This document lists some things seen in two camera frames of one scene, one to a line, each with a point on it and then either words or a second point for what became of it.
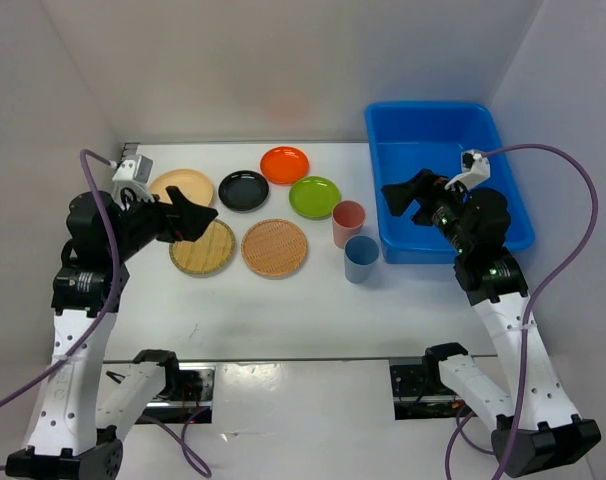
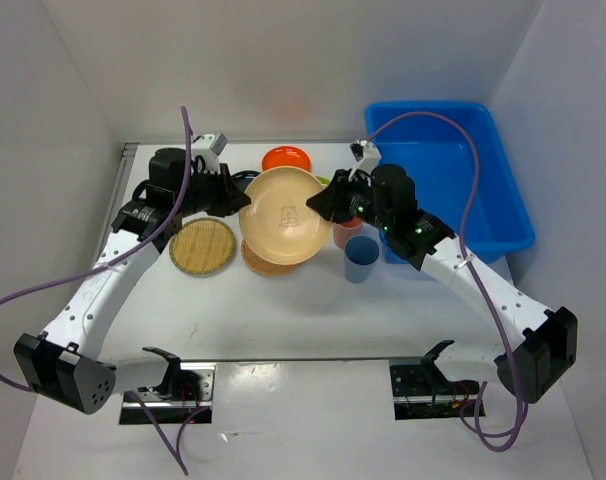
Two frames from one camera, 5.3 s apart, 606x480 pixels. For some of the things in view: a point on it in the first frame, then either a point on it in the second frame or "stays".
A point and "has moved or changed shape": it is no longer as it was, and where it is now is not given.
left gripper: [181, 219] to [234, 197]
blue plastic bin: [407, 138] stays
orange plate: [284, 165] stays
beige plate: [192, 184] has moved or changed shape
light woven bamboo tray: [210, 254] stays
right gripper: [398, 195] to [330, 202]
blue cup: [360, 254] stays
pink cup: [348, 218] stays
